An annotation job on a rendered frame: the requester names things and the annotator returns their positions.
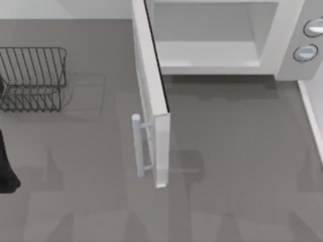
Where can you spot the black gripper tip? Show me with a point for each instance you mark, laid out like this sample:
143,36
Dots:
6,171

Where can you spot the white microwave door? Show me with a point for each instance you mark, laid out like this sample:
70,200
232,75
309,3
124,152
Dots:
151,83

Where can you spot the pale microwave oven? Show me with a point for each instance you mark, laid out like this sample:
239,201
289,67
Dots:
280,45

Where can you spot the round grey microwave knob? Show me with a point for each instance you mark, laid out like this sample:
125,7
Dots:
305,53
314,27

